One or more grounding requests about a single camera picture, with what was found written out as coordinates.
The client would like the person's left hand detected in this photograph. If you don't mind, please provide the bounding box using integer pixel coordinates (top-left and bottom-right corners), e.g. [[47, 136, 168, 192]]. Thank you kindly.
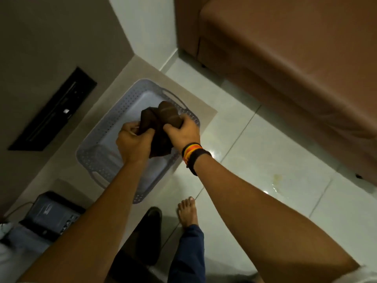
[[116, 121, 156, 165]]

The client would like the person's right hand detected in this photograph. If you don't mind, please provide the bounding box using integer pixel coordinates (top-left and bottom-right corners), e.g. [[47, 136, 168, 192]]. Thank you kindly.
[[163, 114, 201, 153]]

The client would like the dark brown cloth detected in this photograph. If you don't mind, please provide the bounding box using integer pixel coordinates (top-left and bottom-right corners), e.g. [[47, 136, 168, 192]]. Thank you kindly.
[[137, 101, 184, 158]]

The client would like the person's right forearm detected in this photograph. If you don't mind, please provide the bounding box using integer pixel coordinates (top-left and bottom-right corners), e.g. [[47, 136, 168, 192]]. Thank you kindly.
[[193, 154, 361, 283]]

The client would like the person's left forearm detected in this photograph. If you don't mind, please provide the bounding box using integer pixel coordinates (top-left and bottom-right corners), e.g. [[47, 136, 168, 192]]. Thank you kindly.
[[18, 158, 151, 283]]

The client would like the striped wristband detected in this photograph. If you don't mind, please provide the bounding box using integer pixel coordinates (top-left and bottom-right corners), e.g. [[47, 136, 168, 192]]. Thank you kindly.
[[182, 144, 204, 166]]

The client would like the black wristband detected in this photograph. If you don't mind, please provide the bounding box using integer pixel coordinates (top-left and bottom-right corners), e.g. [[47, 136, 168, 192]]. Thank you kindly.
[[186, 150, 212, 176]]

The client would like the grey perforated plastic basket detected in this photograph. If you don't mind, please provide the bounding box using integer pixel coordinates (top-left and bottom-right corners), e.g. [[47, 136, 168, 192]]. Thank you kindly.
[[76, 79, 201, 204]]

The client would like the person's bare foot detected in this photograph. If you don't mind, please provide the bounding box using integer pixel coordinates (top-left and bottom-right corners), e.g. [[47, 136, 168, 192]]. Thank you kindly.
[[177, 197, 199, 228]]

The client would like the black electronic box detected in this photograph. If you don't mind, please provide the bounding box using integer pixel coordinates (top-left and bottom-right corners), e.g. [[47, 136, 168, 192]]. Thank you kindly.
[[19, 191, 86, 243]]

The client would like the person's blue trouser leg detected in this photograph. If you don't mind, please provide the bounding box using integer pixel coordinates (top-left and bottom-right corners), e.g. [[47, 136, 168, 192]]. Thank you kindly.
[[167, 224, 206, 283]]

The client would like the brown leather sofa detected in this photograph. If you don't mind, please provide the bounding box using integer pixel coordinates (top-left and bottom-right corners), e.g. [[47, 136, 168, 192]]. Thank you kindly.
[[174, 0, 377, 186]]

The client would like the black wall panel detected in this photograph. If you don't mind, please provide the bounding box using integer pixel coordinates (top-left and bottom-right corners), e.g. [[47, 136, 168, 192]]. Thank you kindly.
[[8, 67, 98, 151]]

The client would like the grey cable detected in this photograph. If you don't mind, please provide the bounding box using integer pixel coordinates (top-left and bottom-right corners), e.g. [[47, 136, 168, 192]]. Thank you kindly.
[[3, 201, 34, 220]]

